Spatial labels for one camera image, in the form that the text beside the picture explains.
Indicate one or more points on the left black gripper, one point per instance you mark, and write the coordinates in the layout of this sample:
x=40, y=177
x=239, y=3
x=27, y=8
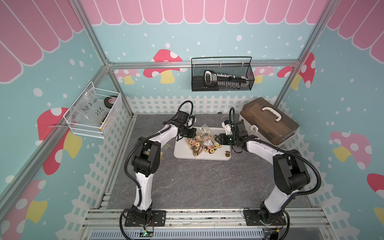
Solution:
x=192, y=133

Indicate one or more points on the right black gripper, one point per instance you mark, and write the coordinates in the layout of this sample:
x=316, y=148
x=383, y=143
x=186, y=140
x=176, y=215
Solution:
x=221, y=139

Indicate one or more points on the clear ziploc bag of cookies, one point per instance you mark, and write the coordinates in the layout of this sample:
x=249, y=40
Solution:
x=204, y=137

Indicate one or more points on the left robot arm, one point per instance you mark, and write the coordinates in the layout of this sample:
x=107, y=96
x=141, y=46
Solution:
x=144, y=159

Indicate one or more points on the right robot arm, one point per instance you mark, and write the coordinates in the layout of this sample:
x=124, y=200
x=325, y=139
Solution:
x=293, y=175

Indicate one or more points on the pile of round cookies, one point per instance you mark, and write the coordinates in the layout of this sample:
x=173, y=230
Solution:
x=212, y=148

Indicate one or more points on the white box with brown lid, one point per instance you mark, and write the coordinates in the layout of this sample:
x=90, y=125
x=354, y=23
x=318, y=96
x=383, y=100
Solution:
x=266, y=122

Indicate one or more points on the white plastic tray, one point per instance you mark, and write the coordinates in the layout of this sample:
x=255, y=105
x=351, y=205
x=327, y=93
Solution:
x=182, y=150

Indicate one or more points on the socket wrench set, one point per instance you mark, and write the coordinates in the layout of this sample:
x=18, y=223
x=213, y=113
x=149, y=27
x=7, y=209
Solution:
x=222, y=81

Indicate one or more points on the black tape roll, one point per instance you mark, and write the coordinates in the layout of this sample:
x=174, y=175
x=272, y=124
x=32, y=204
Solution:
x=110, y=101

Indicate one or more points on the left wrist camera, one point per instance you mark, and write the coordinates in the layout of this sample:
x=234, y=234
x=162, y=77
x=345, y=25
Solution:
x=191, y=120

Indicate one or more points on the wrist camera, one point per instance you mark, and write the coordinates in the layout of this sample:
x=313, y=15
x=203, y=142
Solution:
x=227, y=125
x=191, y=120

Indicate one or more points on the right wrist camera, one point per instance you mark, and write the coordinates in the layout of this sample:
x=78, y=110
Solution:
x=227, y=125

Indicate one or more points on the black wire mesh basket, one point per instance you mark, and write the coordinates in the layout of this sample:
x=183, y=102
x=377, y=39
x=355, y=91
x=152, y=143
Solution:
x=238, y=66

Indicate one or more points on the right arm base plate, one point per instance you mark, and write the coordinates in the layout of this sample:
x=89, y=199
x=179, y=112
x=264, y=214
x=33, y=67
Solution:
x=264, y=218

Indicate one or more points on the clear wall bin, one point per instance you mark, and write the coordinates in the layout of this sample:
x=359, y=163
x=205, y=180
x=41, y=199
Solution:
x=88, y=115

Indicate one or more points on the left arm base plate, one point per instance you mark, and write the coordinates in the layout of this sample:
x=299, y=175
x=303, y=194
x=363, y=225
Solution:
x=139, y=218

